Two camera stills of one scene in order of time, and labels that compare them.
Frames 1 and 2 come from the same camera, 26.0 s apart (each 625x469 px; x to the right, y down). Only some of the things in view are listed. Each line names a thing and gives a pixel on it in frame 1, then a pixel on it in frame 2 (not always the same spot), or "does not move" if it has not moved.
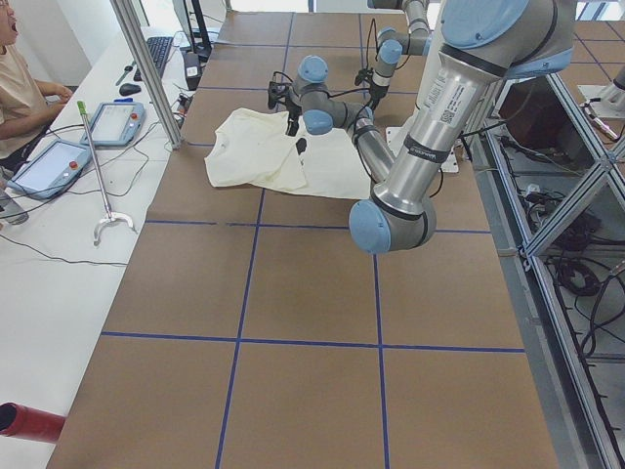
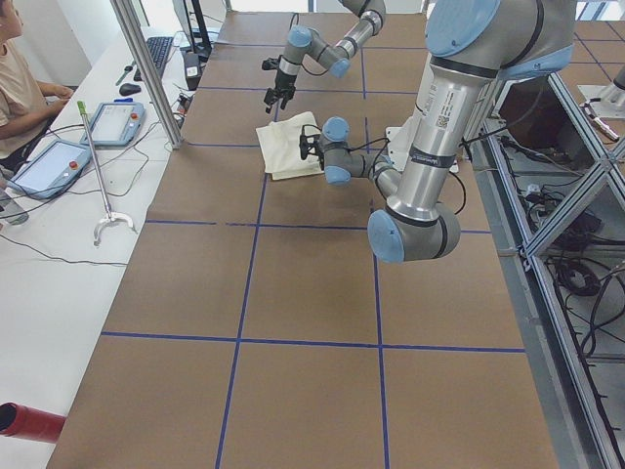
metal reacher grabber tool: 110,217 does not move
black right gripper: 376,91 to 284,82
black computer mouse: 129,89 does not move
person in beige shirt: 26,106 does not move
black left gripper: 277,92 to 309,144
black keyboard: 159,48 does not move
